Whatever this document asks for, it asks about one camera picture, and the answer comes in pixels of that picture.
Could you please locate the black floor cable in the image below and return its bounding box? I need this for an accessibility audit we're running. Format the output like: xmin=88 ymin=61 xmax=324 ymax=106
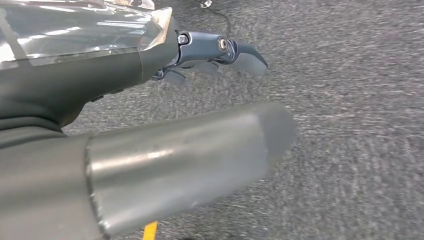
xmin=198 ymin=3 xmax=233 ymax=37

